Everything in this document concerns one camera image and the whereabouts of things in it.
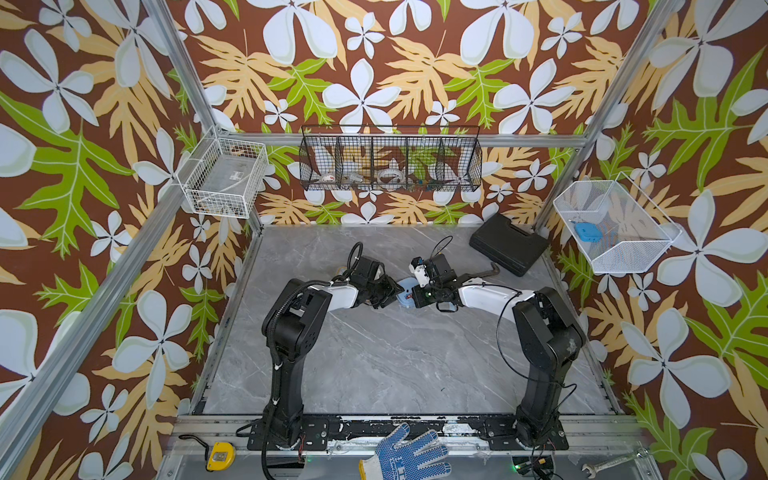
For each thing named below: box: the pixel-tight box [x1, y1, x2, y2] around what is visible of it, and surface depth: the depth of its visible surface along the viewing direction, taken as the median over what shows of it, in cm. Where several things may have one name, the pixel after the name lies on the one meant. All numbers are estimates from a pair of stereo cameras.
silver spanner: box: [582, 452, 645, 479], surface depth 72 cm
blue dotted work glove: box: [358, 422, 452, 480], surface depth 72 cm
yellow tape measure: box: [207, 442, 236, 471], surface depth 71 cm
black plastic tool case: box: [469, 213, 550, 277], surface depth 113 cm
